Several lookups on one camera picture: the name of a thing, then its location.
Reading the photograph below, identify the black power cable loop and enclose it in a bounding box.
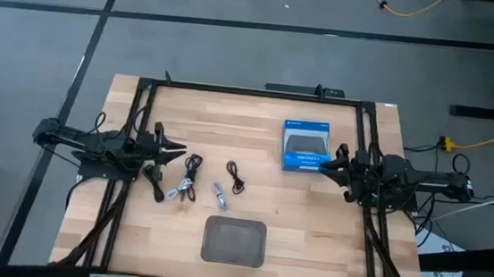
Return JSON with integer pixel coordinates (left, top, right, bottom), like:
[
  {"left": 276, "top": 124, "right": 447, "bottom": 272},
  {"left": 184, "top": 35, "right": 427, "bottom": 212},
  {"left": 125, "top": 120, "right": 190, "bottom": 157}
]
[{"left": 400, "top": 140, "right": 474, "bottom": 178}]

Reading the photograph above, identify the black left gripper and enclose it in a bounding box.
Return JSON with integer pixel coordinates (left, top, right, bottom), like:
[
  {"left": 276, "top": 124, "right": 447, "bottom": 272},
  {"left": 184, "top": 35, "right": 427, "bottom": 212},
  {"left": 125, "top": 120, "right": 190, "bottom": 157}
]
[{"left": 138, "top": 120, "right": 190, "bottom": 171}]

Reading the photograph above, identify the white braided USB-C cable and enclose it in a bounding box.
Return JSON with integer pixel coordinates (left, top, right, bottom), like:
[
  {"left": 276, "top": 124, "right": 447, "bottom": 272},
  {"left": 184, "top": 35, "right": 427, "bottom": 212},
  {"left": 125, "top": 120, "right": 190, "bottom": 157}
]
[{"left": 165, "top": 175, "right": 195, "bottom": 204}]

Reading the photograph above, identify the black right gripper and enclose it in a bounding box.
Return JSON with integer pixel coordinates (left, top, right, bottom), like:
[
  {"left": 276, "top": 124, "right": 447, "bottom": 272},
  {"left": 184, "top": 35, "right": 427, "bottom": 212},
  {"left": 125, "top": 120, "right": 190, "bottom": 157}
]
[{"left": 315, "top": 139, "right": 374, "bottom": 206}]

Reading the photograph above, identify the yellow extension cord with plug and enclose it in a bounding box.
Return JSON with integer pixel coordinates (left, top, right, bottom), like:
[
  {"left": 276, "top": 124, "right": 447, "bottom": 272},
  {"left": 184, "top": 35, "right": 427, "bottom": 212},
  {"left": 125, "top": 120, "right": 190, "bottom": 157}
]
[{"left": 439, "top": 119, "right": 494, "bottom": 157}]

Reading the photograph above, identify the white printed paper sheet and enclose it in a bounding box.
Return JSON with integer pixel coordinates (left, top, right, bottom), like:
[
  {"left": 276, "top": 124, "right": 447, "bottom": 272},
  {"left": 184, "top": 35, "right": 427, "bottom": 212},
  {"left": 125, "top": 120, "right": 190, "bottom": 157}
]
[{"left": 411, "top": 225, "right": 469, "bottom": 277}]

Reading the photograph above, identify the thin yellow floor cable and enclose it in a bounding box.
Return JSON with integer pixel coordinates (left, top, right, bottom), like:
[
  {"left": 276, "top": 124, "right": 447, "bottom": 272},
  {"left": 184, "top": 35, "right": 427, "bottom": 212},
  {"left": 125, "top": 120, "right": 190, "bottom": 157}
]
[{"left": 359, "top": 0, "right": 449, "bottom": 21}]

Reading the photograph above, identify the grey clear plastic tray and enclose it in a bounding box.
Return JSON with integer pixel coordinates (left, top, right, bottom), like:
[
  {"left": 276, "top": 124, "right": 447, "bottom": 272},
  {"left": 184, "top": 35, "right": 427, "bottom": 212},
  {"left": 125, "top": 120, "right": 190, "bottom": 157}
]
[{"left": 198, "top": 214, "right": 270, "bottom": 270}]

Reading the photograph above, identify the thick black USB-C cable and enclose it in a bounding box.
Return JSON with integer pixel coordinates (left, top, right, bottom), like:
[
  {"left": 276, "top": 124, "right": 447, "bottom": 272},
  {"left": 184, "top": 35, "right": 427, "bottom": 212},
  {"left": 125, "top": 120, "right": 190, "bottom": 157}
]
[{"left": 138, "top": 163, "right": 170, "bottom": 205}]

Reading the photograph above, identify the thin black USB-C cable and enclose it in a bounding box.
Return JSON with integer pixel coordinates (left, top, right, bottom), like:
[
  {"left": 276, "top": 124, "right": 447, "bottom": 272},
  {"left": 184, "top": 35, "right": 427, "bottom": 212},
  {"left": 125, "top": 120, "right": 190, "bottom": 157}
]
[{"left": 180, "top": 152, "right": 205, "bottom": 204}]

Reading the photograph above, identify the silver lilac USB-C cable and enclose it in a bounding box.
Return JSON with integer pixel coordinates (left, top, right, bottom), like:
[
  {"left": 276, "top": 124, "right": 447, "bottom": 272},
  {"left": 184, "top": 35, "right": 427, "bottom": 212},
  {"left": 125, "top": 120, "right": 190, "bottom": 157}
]
[{"left": 209, "top": 180, "right": 231, "bottom": 213}]

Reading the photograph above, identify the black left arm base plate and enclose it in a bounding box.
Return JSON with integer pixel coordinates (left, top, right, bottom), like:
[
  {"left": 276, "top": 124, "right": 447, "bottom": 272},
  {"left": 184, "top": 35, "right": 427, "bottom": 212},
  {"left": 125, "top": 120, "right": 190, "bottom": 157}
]
[{"left": 68, "top": 148, "right": 141, "bottom": 184}]

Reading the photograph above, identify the black aluminium table frame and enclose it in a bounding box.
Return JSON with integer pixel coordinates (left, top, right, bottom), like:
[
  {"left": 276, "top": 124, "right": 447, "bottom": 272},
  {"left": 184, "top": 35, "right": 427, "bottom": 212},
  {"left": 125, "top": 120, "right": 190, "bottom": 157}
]
[{"left": 49, "top": 62, "right": 441, "bottom": 277}]

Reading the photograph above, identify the blue game controller box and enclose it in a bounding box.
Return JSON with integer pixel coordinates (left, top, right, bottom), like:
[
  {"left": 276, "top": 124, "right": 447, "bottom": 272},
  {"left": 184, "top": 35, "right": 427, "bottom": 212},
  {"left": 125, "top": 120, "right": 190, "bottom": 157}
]
[{"left": 279, "top": 119, "right": 336, "bottom": 176}]

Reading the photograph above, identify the white floor cable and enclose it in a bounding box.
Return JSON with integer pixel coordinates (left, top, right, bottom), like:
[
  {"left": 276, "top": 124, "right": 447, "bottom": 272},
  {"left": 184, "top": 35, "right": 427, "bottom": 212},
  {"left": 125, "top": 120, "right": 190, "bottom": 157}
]
[{"left": 431, "top": 178, "right": 494, "bottom": 227}]

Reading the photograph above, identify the small black cable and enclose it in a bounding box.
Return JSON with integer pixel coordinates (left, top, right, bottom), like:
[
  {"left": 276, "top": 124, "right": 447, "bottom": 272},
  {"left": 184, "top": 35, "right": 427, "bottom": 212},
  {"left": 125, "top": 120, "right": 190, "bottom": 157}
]
[{"left": 222, "top": 159, "right": 248, "bottom": 197}]

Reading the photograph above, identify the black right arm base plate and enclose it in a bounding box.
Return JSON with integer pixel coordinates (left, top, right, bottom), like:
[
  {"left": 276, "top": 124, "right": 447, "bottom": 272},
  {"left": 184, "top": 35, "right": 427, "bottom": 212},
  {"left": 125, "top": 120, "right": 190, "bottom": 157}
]
[{"left": 359, "top": 190, "right": 421, "bottom": 214}]

